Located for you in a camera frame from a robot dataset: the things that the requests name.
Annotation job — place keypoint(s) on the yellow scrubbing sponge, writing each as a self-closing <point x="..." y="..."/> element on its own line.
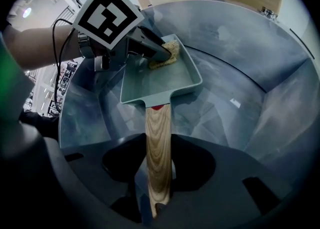
<point x="172" y="48"/>

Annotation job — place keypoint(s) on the person's left forearm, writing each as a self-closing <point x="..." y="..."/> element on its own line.
<point x="37" y="45"/>

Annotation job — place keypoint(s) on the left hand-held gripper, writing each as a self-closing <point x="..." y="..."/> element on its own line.
<point x="107" y="13"/>

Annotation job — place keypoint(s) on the shelf rack with goods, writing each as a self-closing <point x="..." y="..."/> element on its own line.
<point x="62" y="75"/>

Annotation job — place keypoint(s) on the person's green sleeve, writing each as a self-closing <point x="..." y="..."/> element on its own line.
<point x="10" y="78"/>

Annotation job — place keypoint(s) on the stainless steel sink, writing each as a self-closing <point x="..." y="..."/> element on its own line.
<point x="237" y="48"/>

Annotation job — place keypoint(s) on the round ceiling light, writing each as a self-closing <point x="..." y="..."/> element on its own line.
<point x="27" y="12"/>

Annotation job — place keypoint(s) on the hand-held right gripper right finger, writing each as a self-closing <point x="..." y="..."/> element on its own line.
<point x="192" y="165"/>

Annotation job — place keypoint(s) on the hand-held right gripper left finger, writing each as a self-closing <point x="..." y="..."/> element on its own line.
<point x="122" y="160"/>

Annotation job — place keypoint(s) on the metal wristwatch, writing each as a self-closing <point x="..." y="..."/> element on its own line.
<point x="85" y="44"/>

